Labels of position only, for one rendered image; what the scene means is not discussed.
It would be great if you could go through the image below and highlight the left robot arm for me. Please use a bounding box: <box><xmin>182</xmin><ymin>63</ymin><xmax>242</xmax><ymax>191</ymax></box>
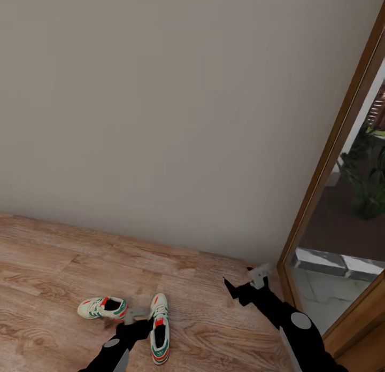
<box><xmin>79</xmin><ymin>306</ymin><xmax>154</xmax><ymax>372</ymax></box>

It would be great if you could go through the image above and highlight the gym shoe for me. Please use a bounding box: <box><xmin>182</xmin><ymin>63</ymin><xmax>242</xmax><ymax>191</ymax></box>
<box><xmin>149</xmin><ymin>293</ymin><xmax>170</xmax><ymax>366</ymax></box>
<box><xmin>77</xmin><ymin>297</ymin><xmax>130</xmax><ymax>322</ymax></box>

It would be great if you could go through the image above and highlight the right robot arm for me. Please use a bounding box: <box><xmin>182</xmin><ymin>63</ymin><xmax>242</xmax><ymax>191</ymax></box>
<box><xmin>224</xmin><ymin>263</ymin><xmax>348</xmax><ymax>372</ymax></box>

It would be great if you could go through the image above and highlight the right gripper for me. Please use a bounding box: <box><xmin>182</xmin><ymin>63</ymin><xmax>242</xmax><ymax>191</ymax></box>
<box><xmin>224</xmin><ymin>277</ymin><xmax>275</xmax><ymax>313</ymax></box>

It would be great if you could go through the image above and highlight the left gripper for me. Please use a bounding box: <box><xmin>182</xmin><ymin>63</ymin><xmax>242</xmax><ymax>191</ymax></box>
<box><xmin>116</xmin><ymin>317</ymin><xmax>154</xmax><ymax>345</ymax></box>

